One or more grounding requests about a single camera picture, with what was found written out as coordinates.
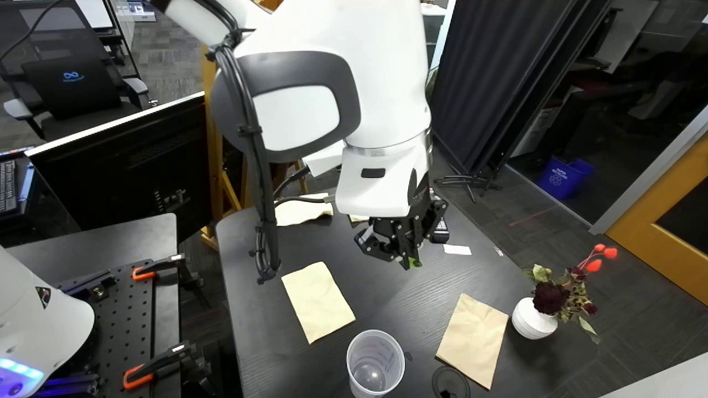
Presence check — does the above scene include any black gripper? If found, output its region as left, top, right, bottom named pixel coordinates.
left=352, top=214, right=431, bottom=270

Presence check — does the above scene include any green pen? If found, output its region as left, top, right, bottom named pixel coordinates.
left=401, top=247, right=428, bottom=272

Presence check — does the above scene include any clear plastic cup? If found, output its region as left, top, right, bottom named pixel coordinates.
left=345, top=327, right=410, bottom=398

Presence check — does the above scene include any brown paper bag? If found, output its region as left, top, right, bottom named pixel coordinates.
left=433, top=292, right=511, bottom=391

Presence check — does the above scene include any flat beige paper napkin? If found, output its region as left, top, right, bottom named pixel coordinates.
left=278, top=259, right=359, bottom=346

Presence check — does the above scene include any white round vase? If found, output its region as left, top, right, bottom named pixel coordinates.
left=510, top=294, right=563, bottom=342

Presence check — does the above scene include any dark red flower bouquet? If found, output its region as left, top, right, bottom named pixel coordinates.
left=528, top=240, right=622, bottom=346

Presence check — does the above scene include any blue plastic bin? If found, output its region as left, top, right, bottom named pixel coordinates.
left=535, top=155, right=598, bottom=203

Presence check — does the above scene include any black curtain panel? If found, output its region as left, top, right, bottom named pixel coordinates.
left=428, top=0, right=616, bottom=176

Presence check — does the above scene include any yellow wooden door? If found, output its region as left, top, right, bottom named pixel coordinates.
left=605, top=134, right=708, bottom=310

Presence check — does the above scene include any orange black spring clamp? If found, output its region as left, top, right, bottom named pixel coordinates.
left=129, top=251, right=189, bottom=287
left=119, top=341, right=216, bottom=393

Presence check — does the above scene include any black perforated mounting board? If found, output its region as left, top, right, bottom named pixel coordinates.
left=55, top=261, right=184, bottom=398

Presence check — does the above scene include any black desk partition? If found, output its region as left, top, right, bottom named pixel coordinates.
left=26, top=90, right=213, bottom=235

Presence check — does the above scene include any black office chair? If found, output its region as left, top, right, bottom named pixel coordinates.
left=0, top=0, right=156, bottom=141

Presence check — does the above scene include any dark keyboard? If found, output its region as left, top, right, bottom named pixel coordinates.
left=0, top=152, right=35, bottom=216

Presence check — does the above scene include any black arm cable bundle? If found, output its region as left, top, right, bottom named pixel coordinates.
left=192, top=0, right=314, bottom=287

